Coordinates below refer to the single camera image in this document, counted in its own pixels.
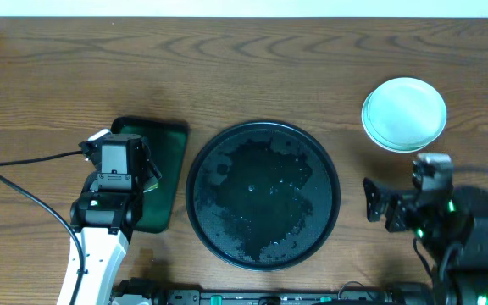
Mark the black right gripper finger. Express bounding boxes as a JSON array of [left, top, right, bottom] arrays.
[[385, 202, 408, 232], [363, 178, 391, 222]]

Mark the yellow green scrubbing sponge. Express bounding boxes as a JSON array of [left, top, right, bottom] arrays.
[[143, 176, 158, 193]]

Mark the mint plate with green stain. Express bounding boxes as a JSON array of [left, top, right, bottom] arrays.
[[361, 92, 430, 153]]

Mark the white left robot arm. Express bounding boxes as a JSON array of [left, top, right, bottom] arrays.
[[57, 132, 161, 304]]

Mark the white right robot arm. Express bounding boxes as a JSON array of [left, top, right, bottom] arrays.
[[363, 178, 488, 304]]

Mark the dark green rectangular water tray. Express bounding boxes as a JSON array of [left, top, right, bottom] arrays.
[[110, 116, 189, 234]]

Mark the round black tray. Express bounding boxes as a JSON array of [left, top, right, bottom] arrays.
[[186, 120, 341, 271]]

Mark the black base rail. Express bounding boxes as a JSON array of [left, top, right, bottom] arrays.
[[112, 290, 394, 305]]

